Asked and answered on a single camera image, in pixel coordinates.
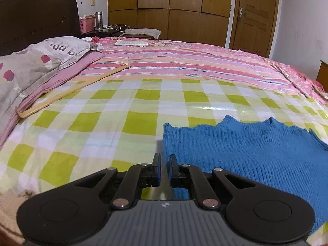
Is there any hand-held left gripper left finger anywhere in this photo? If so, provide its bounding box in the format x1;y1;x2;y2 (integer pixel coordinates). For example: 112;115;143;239
74;153;162;209

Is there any beige knitted cloth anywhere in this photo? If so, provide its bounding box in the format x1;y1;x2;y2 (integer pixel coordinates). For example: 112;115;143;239
0;190;35;239

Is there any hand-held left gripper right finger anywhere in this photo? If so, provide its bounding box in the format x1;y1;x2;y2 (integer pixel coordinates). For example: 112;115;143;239
168;154;257;209

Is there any grey pillow with pink dots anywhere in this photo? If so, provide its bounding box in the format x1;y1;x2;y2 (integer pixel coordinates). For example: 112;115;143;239
0;36;104;120

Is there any blue knitted sweater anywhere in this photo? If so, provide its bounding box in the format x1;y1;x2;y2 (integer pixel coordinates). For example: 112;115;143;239
163;115;328;236

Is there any dark nightstand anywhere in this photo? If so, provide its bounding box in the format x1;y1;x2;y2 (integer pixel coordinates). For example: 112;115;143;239
81;27;129;38

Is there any pink striped blanket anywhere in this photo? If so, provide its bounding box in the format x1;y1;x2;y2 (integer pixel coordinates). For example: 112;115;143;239
77;37;328;105

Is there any white booklet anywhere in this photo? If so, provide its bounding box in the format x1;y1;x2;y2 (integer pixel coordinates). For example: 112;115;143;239
114;39;149;47

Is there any folded grey cloth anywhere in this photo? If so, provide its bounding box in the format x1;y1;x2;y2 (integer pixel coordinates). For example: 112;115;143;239
123;28;162;40

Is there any pink floral quilt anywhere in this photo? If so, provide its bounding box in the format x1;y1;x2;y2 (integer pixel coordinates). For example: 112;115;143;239
272;61;328;105

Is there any green white checked bed sheet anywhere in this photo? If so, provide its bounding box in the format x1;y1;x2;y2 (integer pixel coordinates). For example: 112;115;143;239
0;78;328;246

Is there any dark wooden headboard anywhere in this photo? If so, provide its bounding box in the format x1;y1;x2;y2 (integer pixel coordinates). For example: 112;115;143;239
0;0;80;57

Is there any wooden wardrobe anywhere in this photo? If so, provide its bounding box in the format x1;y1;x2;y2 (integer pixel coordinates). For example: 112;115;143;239
108;0;237;50

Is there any brown wooden furniture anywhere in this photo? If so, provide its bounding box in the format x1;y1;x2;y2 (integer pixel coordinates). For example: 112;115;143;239
316;60;328;93

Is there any pink plastic basket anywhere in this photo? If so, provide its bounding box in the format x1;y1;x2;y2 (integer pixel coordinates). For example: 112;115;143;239
79;17;97;34

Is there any pink folded cloth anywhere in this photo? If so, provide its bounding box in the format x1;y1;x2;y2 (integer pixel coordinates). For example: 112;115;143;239
0;51;105;146

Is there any wooden door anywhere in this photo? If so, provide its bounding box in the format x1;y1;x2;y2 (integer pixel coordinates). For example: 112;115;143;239
229;0;280;58

